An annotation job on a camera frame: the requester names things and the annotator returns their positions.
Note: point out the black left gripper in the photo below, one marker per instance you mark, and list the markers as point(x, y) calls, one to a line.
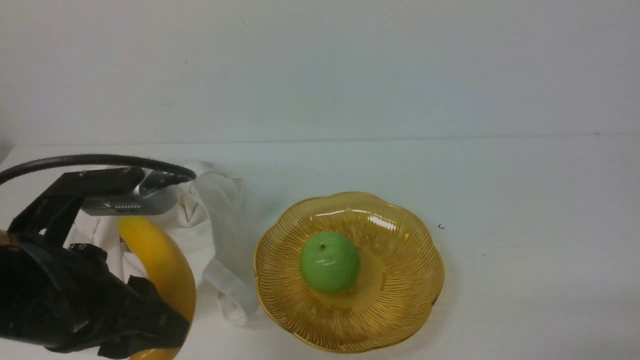
point(65, 298)

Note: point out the yellow banana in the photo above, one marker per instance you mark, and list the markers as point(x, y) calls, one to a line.
point(165, 265)

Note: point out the white cloth bag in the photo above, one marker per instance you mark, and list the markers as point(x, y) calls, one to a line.
point(206, 224)

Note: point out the amber plastic fruit plate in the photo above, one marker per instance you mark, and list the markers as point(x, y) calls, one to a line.
point(401, 274)

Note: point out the green apple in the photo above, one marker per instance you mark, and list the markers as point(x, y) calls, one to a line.
point(329, 262)

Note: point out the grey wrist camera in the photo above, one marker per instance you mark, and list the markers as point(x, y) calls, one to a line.
point(154, 194)

